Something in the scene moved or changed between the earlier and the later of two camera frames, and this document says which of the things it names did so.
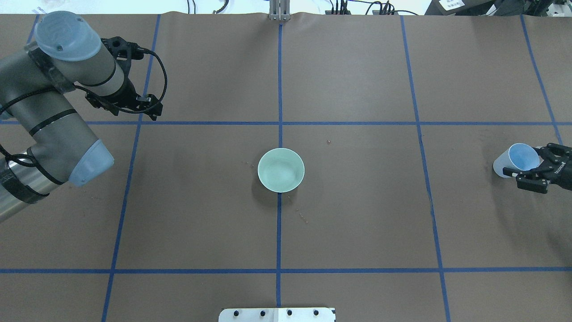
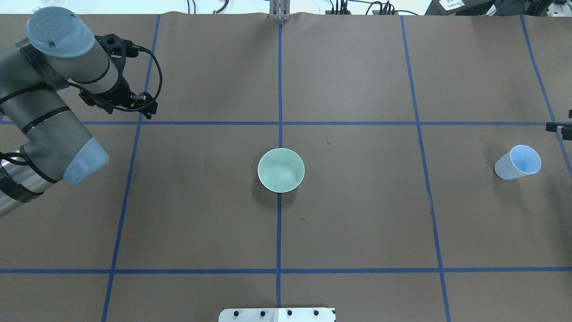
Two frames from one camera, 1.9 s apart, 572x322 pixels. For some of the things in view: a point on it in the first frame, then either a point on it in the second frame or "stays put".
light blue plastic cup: x=519 y=157 stays put
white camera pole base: x=277 y=315 stays put
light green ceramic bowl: x=281 y=170 stays put
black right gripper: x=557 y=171 to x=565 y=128
